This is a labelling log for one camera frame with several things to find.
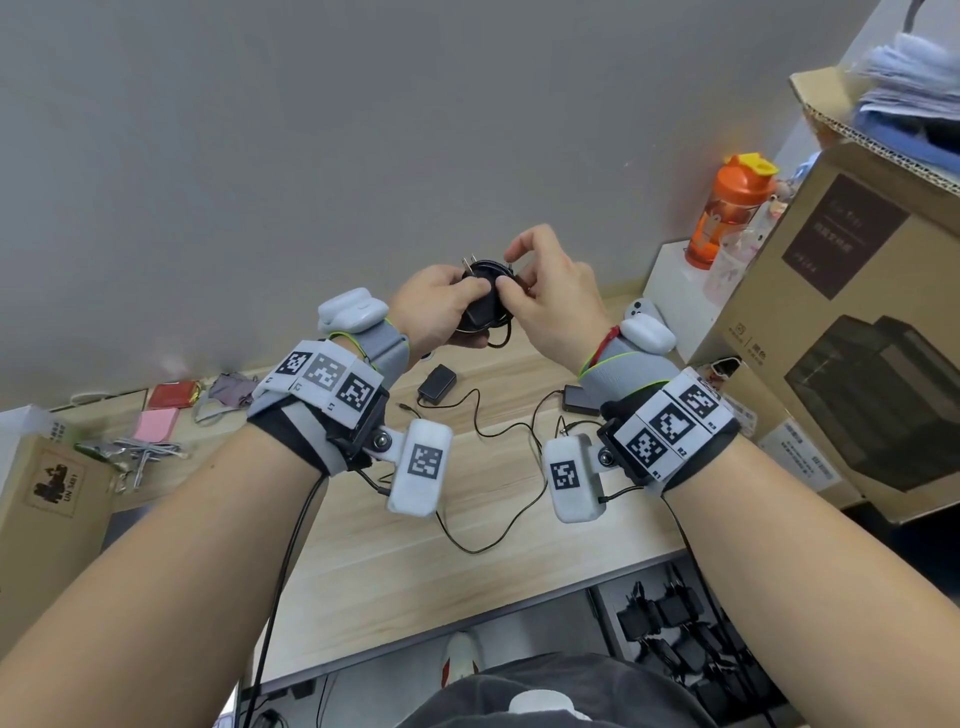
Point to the person's right hand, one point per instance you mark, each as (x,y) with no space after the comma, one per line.
(559,307)

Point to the person's left hand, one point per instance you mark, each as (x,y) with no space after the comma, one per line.
(427,304)

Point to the person's right thumb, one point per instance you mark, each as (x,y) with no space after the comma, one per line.
(517,295)

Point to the person's left thumb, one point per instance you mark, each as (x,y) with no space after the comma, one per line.
(448,275)

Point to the person's right forearm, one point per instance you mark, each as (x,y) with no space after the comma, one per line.
(810,600)

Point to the person's left forearm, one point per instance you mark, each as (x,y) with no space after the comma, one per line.
(150,585)

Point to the small black power adapter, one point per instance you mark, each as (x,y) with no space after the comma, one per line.
(437,384)

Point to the black power bank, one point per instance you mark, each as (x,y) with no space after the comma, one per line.
(580,400)

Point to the white game controller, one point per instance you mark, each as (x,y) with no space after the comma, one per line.
(643,307)

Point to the tagged wrist tracker band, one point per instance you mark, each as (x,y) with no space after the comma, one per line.
(322,375)
(675,424)

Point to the white tagged tracker box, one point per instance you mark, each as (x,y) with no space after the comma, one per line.
(421,469)
(571,480)

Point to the clear plastic cup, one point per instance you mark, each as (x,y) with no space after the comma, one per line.
(729,270)

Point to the orange water bottle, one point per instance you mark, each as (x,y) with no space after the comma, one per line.
(727,210)

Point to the red packet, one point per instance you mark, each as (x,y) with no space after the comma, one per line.
(172,394)

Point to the cardboard box with white label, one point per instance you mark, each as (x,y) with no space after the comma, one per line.
(795,450)

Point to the pink notepad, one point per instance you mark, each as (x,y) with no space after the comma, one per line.
(156,424)

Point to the large printed cardboard box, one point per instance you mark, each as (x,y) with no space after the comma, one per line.
(862,322)

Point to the bunch of metal keys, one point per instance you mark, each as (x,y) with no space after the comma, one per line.
(131,454)

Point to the open corrugated cardboard box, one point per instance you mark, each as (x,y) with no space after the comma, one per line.
(825,94)

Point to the white shoe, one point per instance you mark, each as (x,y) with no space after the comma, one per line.
(460,660)

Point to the pile of black power adapters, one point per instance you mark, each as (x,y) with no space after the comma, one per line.
(690,637)

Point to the stack of white papers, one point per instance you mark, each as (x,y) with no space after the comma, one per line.
(911,71)

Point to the small brown cardboard box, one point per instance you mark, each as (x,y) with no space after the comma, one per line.
(45,525)

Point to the white wrist camera pod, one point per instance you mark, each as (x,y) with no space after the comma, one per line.
(649,334)
(351,309)

